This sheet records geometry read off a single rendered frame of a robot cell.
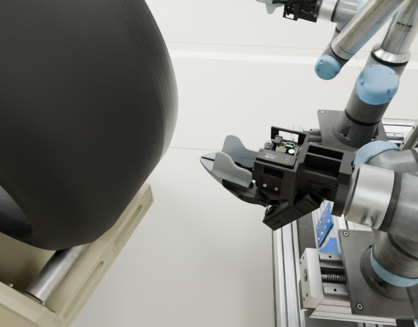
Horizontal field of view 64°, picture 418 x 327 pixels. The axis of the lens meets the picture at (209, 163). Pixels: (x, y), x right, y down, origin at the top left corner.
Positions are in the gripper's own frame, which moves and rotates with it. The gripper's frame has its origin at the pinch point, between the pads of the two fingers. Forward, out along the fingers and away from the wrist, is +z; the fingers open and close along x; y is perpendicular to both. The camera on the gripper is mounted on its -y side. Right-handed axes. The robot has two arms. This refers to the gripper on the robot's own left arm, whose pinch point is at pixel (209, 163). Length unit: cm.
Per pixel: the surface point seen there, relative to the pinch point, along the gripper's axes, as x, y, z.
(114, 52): 1.9, 18.5, 9.4
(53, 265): 18.8, -19.4, 26.9
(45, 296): 23.9, -21.2, 25.3
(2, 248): 19, -29, 49
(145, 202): -5.3, -28.9, 23.9
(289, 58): -212, -111, 39
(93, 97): 8.1, 16.4, 8.8
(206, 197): -63, -110, 44
